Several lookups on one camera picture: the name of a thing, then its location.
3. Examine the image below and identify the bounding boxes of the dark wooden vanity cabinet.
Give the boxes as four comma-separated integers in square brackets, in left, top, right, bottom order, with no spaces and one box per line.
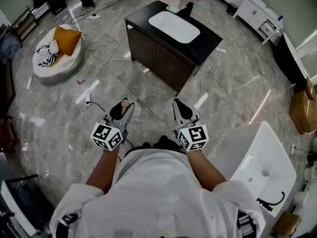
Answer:
[125,20,199,96]

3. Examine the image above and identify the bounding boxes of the brown wooden furniture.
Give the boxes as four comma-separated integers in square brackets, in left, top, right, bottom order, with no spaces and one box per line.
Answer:
[0,58,21,154]

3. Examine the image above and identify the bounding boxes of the white round beanbag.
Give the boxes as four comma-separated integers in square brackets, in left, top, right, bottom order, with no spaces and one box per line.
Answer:
[32,24,85,84]

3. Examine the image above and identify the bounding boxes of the person's right forearm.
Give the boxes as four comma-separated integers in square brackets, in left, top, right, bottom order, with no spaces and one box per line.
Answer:
[185,149,227,192]

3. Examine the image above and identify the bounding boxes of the glass table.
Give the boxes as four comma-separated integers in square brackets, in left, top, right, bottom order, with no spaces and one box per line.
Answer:
[0,174,53,238]

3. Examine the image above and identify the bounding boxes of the white sink basin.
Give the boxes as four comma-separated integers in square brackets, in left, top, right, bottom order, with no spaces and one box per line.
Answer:
[148,10,201,44]

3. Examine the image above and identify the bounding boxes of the white cabinet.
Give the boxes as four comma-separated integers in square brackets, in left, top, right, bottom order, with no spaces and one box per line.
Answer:
[232,0,284,46]

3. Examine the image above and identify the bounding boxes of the black trash bin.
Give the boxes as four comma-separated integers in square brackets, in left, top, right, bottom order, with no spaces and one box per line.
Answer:
[226,2,239,16]

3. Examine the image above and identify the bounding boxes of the dark freestanding bathtub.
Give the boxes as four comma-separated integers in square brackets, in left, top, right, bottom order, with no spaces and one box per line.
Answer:
[272,32,317,86]

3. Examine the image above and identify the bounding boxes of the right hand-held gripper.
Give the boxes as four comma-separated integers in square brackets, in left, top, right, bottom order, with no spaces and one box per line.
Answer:
[172,98,210,152]

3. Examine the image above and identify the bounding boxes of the person's black trousers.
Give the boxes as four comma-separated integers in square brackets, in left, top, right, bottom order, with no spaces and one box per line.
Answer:
[123,135,187,158]

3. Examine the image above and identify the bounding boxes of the person's white shirt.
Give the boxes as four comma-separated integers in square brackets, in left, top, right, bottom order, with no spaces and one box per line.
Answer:
[49,149,266,238]

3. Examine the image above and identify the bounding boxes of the white floor cable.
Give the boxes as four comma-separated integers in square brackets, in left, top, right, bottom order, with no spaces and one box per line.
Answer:
[197,50,256,124]
[84,32,130,96]

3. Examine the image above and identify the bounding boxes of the orange pillow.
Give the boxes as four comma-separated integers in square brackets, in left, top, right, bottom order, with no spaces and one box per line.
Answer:
[53,25,82,57]

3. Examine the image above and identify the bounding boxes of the person's left forearm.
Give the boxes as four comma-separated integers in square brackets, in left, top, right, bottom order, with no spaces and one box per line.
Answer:
[86,147,121,194]

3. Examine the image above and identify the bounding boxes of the black floor cable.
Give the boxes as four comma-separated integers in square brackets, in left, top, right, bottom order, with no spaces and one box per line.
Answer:
[70,0,129,26]

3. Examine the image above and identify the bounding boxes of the zebra striped cloth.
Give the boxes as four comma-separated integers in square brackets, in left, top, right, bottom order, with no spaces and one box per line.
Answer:
[37,46,59,68]

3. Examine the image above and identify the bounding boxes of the striped shoulder strap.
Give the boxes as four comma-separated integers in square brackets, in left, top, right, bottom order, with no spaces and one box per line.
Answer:
[60,213,80,233]
[236,211,256,238]

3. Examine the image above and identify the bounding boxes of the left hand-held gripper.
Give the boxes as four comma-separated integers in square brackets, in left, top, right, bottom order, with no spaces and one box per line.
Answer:
[90,98,136,151]

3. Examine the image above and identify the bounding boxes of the dark vanity cabinet black top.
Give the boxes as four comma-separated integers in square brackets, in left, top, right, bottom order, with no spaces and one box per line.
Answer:
[124,0,223,68]

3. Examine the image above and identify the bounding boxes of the white plush cushion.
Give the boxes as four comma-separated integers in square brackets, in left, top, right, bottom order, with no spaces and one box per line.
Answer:
[49,39,60,55]

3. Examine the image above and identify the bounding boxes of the small cardboard box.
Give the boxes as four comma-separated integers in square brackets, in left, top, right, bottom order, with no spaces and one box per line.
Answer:
[271,211,302,238]

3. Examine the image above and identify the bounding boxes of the white pedestal washbasin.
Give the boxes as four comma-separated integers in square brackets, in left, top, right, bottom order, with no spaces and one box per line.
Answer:
[210,120,298,218]

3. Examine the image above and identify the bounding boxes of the wooden shelf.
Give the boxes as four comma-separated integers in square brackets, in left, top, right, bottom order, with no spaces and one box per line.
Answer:
[10,5,40,43]

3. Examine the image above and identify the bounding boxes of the black curved faucet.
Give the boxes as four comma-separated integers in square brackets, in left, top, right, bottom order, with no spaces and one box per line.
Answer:
[256,191,286,212]

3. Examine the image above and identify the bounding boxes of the pale green soap dish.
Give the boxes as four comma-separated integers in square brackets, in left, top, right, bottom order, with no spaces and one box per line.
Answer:
[165,4,181,14]

